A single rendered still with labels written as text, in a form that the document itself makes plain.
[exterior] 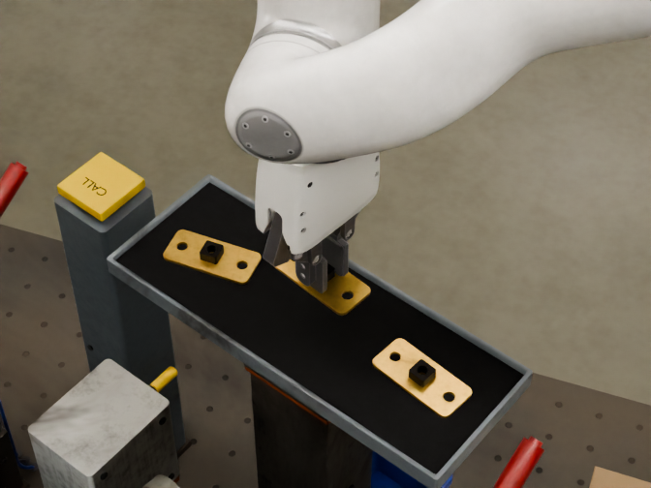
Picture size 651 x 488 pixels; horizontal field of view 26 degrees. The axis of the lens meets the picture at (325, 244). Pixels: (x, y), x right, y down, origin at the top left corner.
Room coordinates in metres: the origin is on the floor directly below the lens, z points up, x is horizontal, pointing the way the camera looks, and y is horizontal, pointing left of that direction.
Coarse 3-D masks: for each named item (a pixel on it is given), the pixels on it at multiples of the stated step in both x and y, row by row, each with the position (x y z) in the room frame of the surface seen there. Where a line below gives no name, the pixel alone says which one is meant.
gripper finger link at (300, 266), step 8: (296, 256) 0.73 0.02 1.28; (304, 256) 0.74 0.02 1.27; (296, 264) 0.75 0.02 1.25; (304, 264) 0.75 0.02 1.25; (320, 264) 0.74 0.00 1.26; (296, 272) 0.75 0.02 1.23; (304, 272) 0.75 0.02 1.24; (312, 272) 0.74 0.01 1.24; (320, 272) 0.74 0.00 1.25; (304, 280) 0.75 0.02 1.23; (312, 280) 0.74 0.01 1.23; (320, 280) 0.74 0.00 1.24; (320, 288) 0.74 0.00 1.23
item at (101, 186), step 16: (96, 160) 0.96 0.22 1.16; (112, 160) 0.96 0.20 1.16; (80, 176) 0.93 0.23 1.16; (96, 176) 0.93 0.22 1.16; (112, 176) 0.93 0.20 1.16; (128, 176) 0.93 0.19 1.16; (64, 192) 0.92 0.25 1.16; (80, 192) 0.91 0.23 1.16; (96, 192) 0.91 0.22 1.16; (112, 192) 0.91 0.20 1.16; (128, 192) 0.92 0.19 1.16; (96, 208) 0.89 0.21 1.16; (112, 208) 0.90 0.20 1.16
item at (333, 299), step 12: (288, 264) 0.78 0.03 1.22; (288, 276) 0.76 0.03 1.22; (336, 276) 0.76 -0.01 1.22; (348, 276) 0.76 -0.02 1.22; (312, 288) 0.75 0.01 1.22; (336, 288) 0.75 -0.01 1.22; (348, 288) 0.75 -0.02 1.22; (360, 288) 0.75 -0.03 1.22; (324, 300) 0.74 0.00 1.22; (336, 300) 0.74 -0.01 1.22; (348, 300) 0.74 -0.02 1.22; (360, 300) 0.74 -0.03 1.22; (336, 312) 0.73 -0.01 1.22; (348, 312) 0.73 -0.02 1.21
